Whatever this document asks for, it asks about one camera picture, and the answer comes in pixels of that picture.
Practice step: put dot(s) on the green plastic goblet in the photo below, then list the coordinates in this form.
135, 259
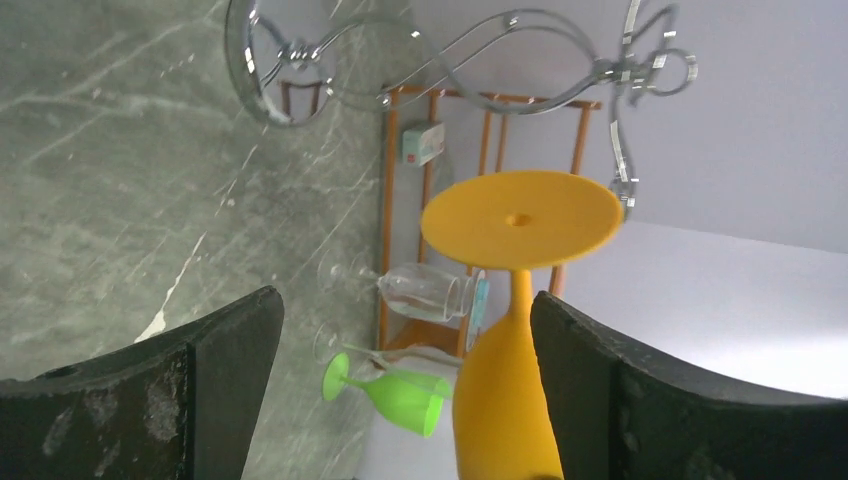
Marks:
407, 399

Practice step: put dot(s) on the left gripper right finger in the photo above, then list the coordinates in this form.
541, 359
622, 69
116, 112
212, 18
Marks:
621, 409

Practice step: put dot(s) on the chrome wine glass rack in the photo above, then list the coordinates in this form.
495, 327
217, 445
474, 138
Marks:
256, 52

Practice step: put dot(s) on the orange wooden shelf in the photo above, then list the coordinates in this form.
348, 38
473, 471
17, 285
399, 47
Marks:
504, 223

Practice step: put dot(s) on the orange plastic goblet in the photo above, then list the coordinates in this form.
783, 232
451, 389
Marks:
501, 424

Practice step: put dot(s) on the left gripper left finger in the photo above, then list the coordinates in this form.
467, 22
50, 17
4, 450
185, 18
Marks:
180, 405

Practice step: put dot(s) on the clear glass back left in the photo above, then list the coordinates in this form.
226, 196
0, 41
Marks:
414, 290

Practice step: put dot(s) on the small teal white box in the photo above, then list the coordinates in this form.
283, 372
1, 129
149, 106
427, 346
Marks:
422, 143

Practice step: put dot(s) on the clear glass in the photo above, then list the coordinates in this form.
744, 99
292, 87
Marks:
332, 337
414, 290

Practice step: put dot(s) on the clear glass front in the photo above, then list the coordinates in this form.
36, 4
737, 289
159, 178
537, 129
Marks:
332, 337

